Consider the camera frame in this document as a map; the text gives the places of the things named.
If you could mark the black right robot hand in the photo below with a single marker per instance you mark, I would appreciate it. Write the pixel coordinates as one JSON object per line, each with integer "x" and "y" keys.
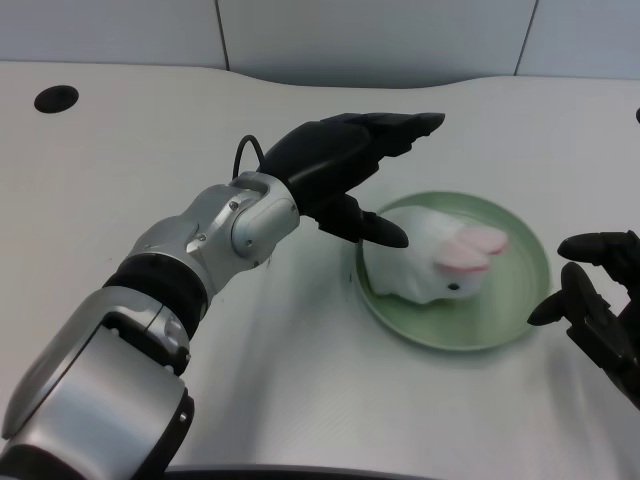
{"x": 595, "y": 310}

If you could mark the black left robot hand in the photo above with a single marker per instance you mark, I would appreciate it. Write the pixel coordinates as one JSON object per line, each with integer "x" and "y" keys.
{"x": 340, "y": 160}

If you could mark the white rabbit plush doll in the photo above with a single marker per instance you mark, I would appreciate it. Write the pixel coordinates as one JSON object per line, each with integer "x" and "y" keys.
{"x": 440, "y": 260}

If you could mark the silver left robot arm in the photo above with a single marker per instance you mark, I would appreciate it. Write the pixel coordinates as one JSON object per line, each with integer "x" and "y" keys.
{"x": 150, "y": 320}

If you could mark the green round plate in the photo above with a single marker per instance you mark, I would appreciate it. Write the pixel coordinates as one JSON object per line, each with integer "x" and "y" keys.
{"x": 500, "y": 320}

